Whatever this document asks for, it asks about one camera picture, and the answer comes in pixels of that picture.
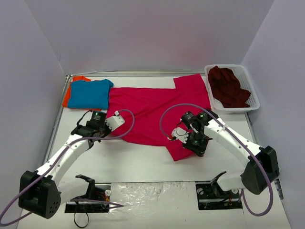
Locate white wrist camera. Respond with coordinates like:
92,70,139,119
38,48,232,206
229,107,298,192
171,127,189,144
105,115,125,132

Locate blue folded t shirt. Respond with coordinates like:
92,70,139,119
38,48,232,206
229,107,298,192
67,79,114,110

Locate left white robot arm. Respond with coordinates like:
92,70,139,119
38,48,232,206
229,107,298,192
18,111,107,219

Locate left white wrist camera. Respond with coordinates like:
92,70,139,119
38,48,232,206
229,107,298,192
105,115,125,132

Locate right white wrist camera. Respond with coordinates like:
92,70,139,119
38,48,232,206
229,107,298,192
171,127,189,144

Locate magenta t shirt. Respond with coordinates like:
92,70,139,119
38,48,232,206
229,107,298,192
107,74,211,161

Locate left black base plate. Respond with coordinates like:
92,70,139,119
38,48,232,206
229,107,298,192
64,184,111,214

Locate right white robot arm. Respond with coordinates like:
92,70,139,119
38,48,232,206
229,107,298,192
172,111,279,197

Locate orange folded t shirt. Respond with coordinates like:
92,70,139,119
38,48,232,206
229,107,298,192
62,76,93,110

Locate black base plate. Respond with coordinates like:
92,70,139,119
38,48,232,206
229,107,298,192
64,184,111,214
195,182,243,210

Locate thin black cable loop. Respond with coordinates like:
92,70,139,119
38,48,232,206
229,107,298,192
73,209,90,228

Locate dark red t shirt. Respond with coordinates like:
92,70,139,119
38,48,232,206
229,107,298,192
208,66,251,108

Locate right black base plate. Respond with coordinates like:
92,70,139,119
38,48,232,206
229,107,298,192
195,182,243,210

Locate white plastic basket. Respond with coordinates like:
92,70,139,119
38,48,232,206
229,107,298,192
204,64,260,114

